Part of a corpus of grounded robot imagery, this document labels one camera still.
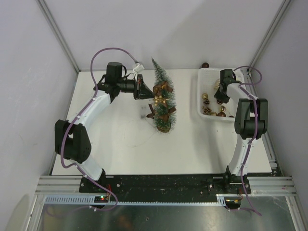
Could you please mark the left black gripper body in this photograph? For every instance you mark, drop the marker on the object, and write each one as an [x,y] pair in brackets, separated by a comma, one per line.
[127,86]

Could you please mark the white plastic basket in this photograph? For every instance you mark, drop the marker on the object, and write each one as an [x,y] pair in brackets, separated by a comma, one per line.
[206,79]

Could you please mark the clear fairy light battery box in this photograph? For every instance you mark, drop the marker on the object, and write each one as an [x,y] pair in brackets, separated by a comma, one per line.
[143,112]

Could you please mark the brown ribbon gold berry garland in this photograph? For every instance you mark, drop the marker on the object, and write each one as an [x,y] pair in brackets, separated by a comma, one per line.
[158,89]

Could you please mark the small green christmas tree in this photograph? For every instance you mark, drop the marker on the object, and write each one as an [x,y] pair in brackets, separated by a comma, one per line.
[163,108]

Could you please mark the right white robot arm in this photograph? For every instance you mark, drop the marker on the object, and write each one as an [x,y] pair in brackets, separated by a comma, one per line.
[250,123]

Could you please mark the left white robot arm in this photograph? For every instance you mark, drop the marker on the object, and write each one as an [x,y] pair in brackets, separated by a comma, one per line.
[72,141]

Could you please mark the large gold striped bauble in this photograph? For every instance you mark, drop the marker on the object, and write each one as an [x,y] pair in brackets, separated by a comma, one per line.
[216,85]

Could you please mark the small ribbed gold bauble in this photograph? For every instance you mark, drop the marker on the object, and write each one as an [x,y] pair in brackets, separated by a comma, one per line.
[223,109]

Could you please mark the brown pinecone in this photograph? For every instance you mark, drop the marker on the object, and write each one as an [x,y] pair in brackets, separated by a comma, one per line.
[206,102]
[207,111]

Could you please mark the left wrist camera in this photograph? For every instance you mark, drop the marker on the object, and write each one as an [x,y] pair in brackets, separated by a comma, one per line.
[138,68]

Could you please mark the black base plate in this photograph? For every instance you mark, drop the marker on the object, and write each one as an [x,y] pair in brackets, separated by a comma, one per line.
[182,188]

